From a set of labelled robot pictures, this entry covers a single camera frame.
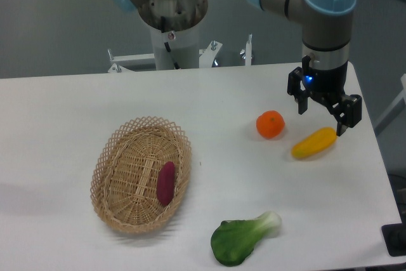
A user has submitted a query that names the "purple sweet potato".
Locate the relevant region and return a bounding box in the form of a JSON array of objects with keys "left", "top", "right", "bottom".
[{"left": 156, "top": 161, "right": 176, "bottom": 206}]

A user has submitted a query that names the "white metal mounting frame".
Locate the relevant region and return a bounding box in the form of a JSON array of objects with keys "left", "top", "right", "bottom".
[{"left": 107, "top": 34, "right": 255, "bottom": 74}]

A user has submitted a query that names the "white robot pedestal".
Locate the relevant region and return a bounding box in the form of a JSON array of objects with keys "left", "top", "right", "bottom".
[{"left": 137, "top": 0, "right": 209, "bottom": 70}]

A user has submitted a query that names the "green bok choy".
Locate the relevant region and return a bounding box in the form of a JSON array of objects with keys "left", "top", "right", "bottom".
[{"left": 210, "top": 211, "right": 282, "bottom": 267}]

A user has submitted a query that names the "orange tangerine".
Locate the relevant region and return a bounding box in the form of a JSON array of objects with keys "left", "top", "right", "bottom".
[{"left": 256, "top": 110, "right": 285, "bottom": 139}]

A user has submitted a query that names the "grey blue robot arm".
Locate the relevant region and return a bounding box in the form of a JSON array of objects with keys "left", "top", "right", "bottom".
[{"left": 114, "top": 0, "right": 362, "bottom": 135}]

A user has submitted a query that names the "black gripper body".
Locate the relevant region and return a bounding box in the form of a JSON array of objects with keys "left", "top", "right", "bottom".
[{"left": 302, "top": 55, "right": 348, "bottom": 102}]

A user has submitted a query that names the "yellow orange mango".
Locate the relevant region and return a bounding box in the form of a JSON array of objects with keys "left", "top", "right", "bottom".
[{"left": 291, "top": 127, "right": 337, "bottom": 159}]

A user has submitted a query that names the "white frame at right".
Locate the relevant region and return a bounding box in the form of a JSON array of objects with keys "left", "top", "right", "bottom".
[{"left": 374, "top": 74, "right": 405, "bottom": 136}]

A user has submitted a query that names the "black device at edge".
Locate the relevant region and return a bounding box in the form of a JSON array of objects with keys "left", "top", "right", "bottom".
[{"left": 381, "top": 223, "right": 405, "bottom": 257}]

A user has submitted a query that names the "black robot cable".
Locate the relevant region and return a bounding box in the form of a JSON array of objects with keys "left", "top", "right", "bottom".
[{"left": 160, "top": 17, "right": 181, "bottom": 70}]

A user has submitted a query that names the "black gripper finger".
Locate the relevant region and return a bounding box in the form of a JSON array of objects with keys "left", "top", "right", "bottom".
[
  {"left": 322, "top": 93, "right": 362, "bottom": 136},
  {"left": 287, "top": 67, "right": 308, "bottom": 115}
]

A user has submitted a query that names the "woven wicker basket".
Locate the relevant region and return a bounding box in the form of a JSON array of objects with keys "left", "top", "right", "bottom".
[{"left": 90, "top": 116, "right": 192, "bottom": 234}]

